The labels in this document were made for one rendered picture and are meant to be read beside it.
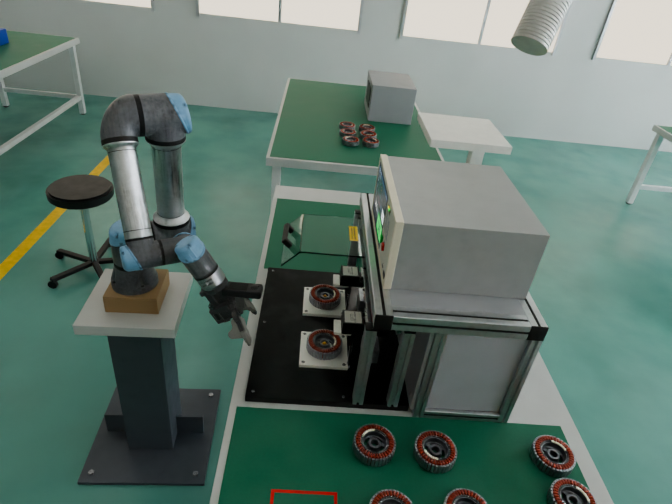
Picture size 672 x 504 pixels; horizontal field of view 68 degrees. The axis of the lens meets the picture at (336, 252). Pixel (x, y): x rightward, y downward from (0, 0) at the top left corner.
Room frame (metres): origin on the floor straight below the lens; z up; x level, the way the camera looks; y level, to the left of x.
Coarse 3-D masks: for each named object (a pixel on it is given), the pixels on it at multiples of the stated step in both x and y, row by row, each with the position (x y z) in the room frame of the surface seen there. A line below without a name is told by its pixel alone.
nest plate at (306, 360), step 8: (304, 336) 1.21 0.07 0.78; (344, 336) 1.23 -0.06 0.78; (304, 344) 1.17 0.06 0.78; (344, 344) 1.20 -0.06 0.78; (304, 352) 1.14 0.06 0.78; (344, 352) 1.16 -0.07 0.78; (304, 360) 1.10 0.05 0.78; (312, 360) 1.11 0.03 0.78; (320, 360) 1.11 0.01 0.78; (328, 360) 1.12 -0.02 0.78; (336, 360) 1.12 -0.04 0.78; (344, 360) 1.12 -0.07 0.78; (320, 368) 1.09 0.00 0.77; (328, 368) 1.09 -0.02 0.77; (336, 368) 1.09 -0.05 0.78; (344, 368) 1.10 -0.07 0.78
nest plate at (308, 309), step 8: (304, 288) 1.46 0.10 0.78; (304, 296) 1.42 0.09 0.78; (344, 296) 1.45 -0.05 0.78; (304, 304) 1.37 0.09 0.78; (344, 304) 1.40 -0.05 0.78; (304, 312) 1.33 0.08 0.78; (312, 312) 1.33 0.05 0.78; (320, 312) 1.34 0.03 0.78; (328, 312) 1.34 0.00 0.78; (336, 312) 1.35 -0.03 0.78
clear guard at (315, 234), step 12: (300, 216) 1.51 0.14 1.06; (312, 216) 1.50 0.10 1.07; (324, 216) 1.51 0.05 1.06; (300, 228) 1.42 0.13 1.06; (312, 228) 1.42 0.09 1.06; (324, 228) 1.43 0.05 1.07; (336, 228) 1.44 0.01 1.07; (348, 228) 1.45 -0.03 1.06; (360, 228) 1.46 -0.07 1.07; (300, 240) 1.34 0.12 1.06; (312, 240) 1.35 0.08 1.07; (324, 240) 1.35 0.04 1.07; (336, 240) 1.36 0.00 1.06; (348, 240) 1.37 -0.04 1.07; (360, 240) 1.38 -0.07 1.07; (288, 252) 1.31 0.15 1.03; (300, 252) 1.27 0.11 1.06; (312, 252) 1.28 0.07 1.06; (324, 252) 1.28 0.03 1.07; (336, 252) 1.29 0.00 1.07; (348, 252) 1.30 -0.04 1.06; (360, 252) 1.31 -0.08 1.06
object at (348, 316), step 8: (344, 312) 1.19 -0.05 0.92; (352, 312) 1.19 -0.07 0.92; (360, 312) 1.20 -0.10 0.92; (336, 320) 1.19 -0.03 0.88; (344, 320) 1.15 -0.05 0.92; (352, 320) 1.15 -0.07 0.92; (360, 320) 1.16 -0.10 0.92; (336, 328) 1.16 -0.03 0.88; (344, 328) 1.14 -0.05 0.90; (352, 328) 1.14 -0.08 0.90; (360, 328) 1.14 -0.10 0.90; (384, 336) 1.14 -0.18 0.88
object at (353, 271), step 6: (342, 270) 1.41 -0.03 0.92; (348, 270) 1.41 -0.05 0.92; (354, 270) 1.42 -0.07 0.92; (336, 276) 1.43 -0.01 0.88; (342, 276) 1.38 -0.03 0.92; (348, 276) 1.38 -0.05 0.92; (354, 276) 1.38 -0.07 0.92; (360, 276) 1.42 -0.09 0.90; (336, 282) 1.39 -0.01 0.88; (342, 282) 1.38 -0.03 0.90; (348, 282) 1.38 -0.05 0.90; (354, 282) 1.38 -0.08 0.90; (360, 282) 1.38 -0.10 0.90
